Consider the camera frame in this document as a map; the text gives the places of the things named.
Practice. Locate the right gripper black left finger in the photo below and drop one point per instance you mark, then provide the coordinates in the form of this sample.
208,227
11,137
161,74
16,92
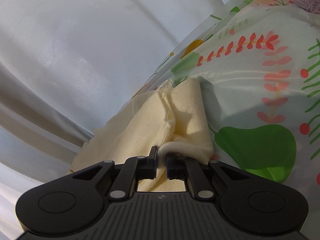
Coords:
129,174

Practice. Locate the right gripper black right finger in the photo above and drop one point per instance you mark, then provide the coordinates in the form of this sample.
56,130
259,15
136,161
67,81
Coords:
192,173

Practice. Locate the cream knit garment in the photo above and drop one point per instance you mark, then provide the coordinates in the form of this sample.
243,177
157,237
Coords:
171,118

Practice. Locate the white sheer curtain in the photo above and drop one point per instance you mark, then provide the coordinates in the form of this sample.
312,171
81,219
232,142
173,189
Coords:
67,66

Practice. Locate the floral plastic bed cover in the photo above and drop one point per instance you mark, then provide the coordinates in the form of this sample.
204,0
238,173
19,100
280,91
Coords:
258,65

